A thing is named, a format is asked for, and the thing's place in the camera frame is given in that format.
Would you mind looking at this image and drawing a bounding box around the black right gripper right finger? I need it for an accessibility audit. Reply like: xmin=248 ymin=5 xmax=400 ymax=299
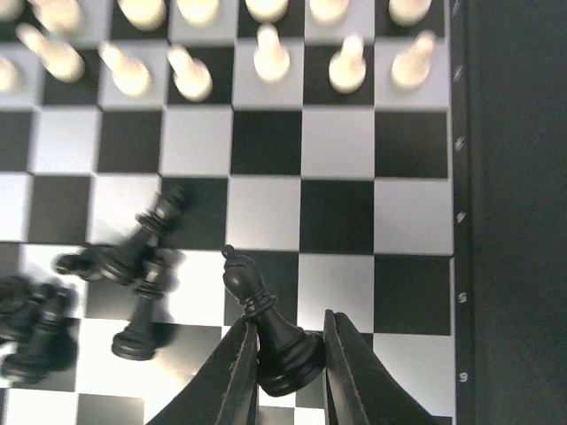
xmin=323 ymin=310 xmax=437 ymax=425

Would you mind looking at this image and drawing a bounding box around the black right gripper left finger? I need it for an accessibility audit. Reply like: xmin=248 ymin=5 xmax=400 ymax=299
xmin=149 ymin=319 xmax=259 ymax=425

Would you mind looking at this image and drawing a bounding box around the black bishop piece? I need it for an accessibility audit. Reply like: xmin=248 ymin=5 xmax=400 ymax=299
xmin=221 ymin=244 xmax=326 ymax=398

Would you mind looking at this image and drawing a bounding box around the black king piece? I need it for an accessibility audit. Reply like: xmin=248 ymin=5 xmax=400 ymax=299
xmin=97 ymin=185 xmax=188 ymax=286

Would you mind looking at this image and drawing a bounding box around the black pawn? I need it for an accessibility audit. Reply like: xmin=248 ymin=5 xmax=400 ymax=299
xmin=52 ymin=247 xmax=105 ymax=282

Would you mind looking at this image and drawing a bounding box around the black and white chessboard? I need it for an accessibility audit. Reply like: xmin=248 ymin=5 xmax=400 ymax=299
xmin=1 ymin=1 xmax=464 ymax=424

